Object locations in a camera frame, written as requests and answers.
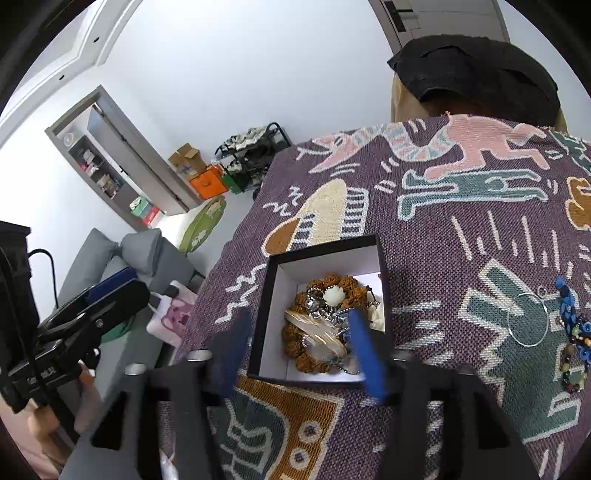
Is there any thin wire hoop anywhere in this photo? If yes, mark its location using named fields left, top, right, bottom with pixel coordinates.
left=506, top=291, right=550, bottom=347

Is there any orange box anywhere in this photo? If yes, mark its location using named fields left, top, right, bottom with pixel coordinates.
left=189, top=164, right=230, bottom=200

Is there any blue bead bracelet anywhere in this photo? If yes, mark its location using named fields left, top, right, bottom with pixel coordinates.
left=553, top=276, right=591, bottom=366

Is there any black garment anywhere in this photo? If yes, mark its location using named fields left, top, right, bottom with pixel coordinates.
left=387, top=34, right=562, bottom=126

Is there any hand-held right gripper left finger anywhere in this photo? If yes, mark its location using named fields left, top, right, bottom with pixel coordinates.
left=60, top=307, right=254, bottom=480

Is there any printed purple blanket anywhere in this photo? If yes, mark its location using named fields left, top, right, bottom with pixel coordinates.
left=173, top=113, right=591, bottom=480

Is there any black door handle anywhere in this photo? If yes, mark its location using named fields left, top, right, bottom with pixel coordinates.
left=382, top=0, right=413, bottom=32

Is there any white tote bag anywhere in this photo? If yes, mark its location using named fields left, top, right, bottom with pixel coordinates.
left=146, top=280, right=199, bottom=350

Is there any pale feather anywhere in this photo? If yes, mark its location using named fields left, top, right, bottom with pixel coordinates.
left=283, top=308, right=348, bottom=359

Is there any multicolour bead bracelet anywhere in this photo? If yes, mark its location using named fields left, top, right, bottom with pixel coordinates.
left=558, top=314, right=591, bottom=394

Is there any cardboard box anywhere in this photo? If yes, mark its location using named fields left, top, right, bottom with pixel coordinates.
left=167, top=143, right=206, bottom=182

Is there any black jewelry box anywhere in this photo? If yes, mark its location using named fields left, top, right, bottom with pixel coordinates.
left=247, top=234, right=393, bottom=387

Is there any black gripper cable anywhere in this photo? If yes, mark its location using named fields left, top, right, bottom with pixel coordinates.
left=27, top=248, right=59, bottom=317

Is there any grey shelf cabinet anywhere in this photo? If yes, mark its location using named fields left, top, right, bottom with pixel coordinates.
left=45, top=85, right=202, bottom=232

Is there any black shoe rack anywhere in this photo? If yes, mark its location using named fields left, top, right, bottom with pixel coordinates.
left=214, top=122, right=292, bottom=193

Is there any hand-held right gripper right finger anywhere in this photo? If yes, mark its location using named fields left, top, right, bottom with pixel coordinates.
left=346, top=308, right=541, bottom=480

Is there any person's left hand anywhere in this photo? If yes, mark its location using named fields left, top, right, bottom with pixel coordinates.
left=27, top=362, right=102, bottom=465

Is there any green rug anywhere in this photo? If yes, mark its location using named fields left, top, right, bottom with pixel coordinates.
left=178, top=194, right=227, bottom=255

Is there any brown bead bracelet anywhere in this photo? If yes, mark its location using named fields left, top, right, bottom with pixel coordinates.
left=281, top=273, right=376, bottom=376

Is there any grey door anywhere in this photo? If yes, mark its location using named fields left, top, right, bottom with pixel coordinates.
left=368, top=0, right=511, bottom=54

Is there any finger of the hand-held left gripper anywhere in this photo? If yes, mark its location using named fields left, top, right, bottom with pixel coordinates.
left=37, top=279, right=151, bottom=344
left=84, top=266, right=140, bottom=305

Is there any grey sofa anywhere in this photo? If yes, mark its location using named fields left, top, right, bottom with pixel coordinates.
left=45, top=228, right=205, bottom=480

